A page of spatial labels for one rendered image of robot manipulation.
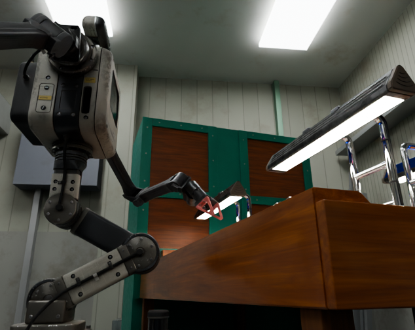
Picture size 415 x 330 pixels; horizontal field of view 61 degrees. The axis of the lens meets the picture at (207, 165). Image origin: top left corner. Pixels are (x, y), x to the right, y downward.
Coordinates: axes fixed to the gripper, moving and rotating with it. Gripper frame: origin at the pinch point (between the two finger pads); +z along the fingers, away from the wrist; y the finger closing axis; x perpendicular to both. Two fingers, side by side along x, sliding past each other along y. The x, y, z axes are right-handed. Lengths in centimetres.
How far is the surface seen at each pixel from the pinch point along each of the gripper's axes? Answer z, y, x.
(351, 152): 25, 16, 51
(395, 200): 47, 27, 46
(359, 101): 26, 49, 55
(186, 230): -39, -75, -34
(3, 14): -369, -59, -42
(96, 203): -207, -199, -135
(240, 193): -7.5, -18.8, 12.7
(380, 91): 30, 54, 58
